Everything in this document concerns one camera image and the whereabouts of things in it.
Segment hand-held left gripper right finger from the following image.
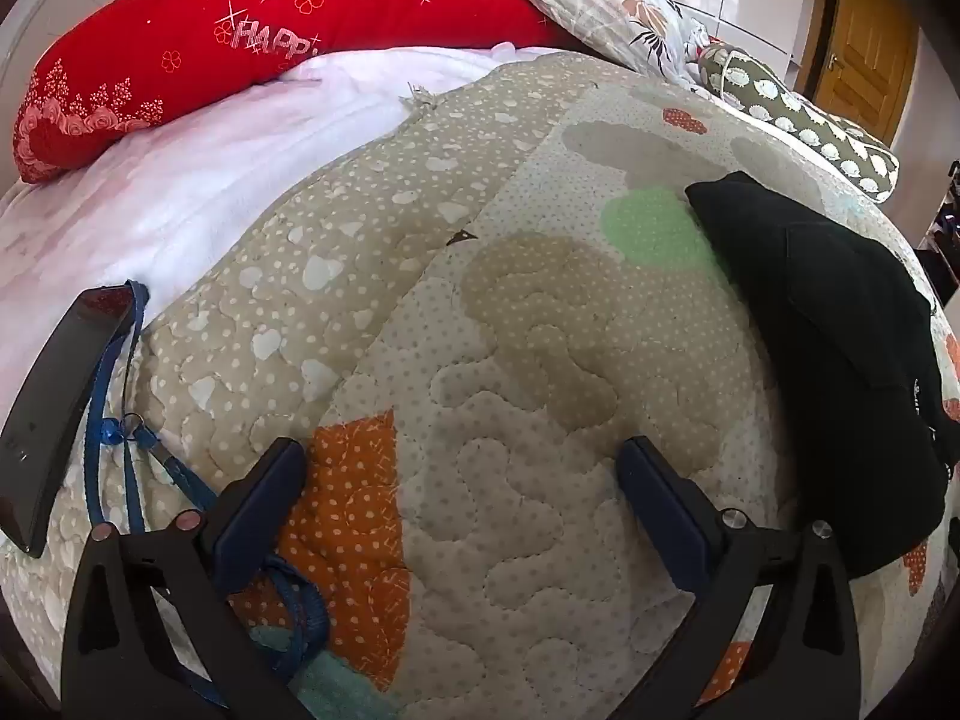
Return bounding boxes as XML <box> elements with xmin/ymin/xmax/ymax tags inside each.
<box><xmin>611</xmin><ymin>436</ymin><xmax>863</xmax><ymax>720</ymax></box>

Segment red embroidered pillow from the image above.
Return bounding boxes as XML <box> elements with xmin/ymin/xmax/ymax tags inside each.
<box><xmin>13</xmin><ymin>0</ymin><xmax>593</xmax><ymax>184</ymax></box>

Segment olive patterned pillow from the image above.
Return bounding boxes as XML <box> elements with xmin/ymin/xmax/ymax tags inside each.
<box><xmin>697</xmin><ymin>43</ymin><xmax>900</xmax><ymax>202</ymax></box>

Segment blue lanyard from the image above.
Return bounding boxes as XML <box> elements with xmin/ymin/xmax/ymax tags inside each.
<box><xmin>84</xmin><ymin>281</ymin><xmax>331</xmax><ymax>713</ymax></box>

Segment black smartphone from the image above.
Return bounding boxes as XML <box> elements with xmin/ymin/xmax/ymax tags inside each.
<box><xmin>0</xmin><ymin>286</ymin><xmax>134</xmax><ymax>559</ymax></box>

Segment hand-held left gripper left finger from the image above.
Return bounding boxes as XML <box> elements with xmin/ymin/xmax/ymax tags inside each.
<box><xmin>61</xmin><ymin>437</ymin><xmax>316</xmax><ymax>720</ymax></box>

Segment wooden door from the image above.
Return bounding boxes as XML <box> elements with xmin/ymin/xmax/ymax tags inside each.
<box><xmin>806</xmin><ymin>0</ymin><xmax>920</xmax><ymax>147</ymax></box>

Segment patchwork quilted blanket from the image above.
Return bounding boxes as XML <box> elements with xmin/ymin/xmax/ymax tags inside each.
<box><xmin>0</xmin><ymin>52</ymin><xmax>960</xmax><ymax>720</ymax></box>

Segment white fleece blanket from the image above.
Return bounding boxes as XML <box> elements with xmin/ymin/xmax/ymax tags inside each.
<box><xmin>0</xmin><ymin>47</ymin><xmax>556</xmax><ymax>421</ymax></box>

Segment black pants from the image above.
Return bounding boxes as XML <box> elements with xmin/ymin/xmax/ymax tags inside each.
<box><xmin>685</xmin><ymin>172</ymin><xmax>949</xmax><ymax>578</ymax></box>

